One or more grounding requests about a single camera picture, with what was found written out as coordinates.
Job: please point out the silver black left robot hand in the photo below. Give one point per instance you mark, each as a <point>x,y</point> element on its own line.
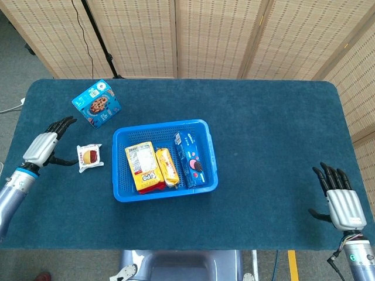
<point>39,149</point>

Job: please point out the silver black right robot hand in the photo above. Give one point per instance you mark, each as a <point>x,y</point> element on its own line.
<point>345,207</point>

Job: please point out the white cake snack packet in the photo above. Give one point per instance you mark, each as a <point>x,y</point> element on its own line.
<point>89,156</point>

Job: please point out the teal chocolate chip cookie box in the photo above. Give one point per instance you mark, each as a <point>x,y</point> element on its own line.
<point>96,106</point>

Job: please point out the yellow Lipo biscuit bag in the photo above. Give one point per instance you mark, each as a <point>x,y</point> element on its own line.
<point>143,164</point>

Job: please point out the yellow cracker packet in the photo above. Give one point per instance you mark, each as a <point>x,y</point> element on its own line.
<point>167,168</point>

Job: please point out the blue Oreo cookie box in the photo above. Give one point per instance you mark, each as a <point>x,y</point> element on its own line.
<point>190,161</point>

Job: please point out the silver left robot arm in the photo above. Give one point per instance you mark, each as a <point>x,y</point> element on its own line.
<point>11,199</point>

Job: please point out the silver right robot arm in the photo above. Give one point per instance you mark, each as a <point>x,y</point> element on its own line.
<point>360,257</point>

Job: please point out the blue plastic perforated basket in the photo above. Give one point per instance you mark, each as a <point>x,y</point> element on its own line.
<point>161,195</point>

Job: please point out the woven bamboo screen panel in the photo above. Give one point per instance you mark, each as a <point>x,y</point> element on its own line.
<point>216,38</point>
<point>137,38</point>
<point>49,35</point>
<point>299,38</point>
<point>357,87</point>
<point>367,164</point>

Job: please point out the teal table cloth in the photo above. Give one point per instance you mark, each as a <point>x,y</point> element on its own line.
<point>263,146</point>

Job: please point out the white metal leg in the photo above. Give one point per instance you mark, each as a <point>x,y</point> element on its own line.
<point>255,263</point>

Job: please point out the black stand pole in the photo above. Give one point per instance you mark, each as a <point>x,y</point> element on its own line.
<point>101,41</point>

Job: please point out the red shoe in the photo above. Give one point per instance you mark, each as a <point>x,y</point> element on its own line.
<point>43,277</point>

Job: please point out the grey blue robot torso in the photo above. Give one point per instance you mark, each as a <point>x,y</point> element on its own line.
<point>181,266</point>

